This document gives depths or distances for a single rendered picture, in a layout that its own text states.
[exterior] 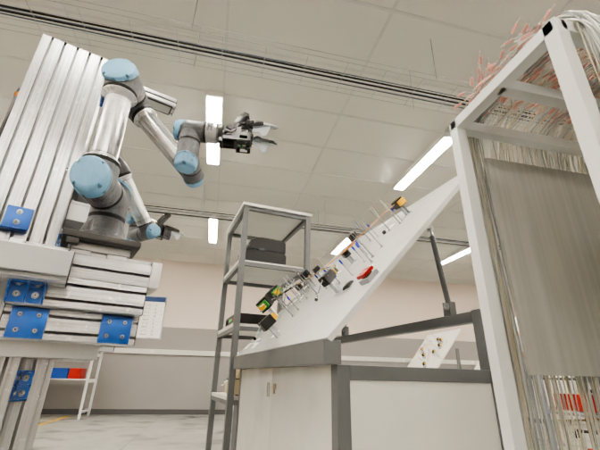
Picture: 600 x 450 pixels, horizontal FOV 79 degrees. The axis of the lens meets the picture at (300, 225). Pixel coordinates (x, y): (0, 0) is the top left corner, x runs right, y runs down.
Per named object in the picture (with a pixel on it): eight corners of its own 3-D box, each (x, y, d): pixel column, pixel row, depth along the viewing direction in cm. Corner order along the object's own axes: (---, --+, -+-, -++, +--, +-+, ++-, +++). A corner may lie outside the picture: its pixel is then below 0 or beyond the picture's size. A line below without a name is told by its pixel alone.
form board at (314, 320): (237, 358, 204) (236, 355, 204) (345, 249, 256) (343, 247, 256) (331, 342, 102) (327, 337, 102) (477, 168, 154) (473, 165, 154)
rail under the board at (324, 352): (323, 363, 99) (323, 338, 102) (233, 369, 201) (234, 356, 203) (341, 364, 101) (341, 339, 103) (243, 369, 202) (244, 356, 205)
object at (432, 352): (437, 432, 583) (425, 326, 647) (404, 423, 689) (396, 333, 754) (477, 431, 595) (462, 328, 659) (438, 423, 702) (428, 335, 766)
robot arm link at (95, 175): (120, 211, 121) (149, 85, 142) (103, 190, 108) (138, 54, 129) (81, 208, 120) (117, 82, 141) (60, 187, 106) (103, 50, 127)
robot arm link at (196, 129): (174, 146, 129) (178, 127, 133) (205, 149, 131) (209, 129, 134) (170, 133, 122) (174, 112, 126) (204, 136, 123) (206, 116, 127)
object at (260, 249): (243, 261, 237) (245, 233, 245) (234, 270, 257) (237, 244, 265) (286, 267, 248) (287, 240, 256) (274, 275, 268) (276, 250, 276)
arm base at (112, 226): (76, 233, 112) (84, 204, 116) (73, 245, 124) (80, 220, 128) (128, 243, 120) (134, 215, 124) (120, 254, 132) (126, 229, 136)
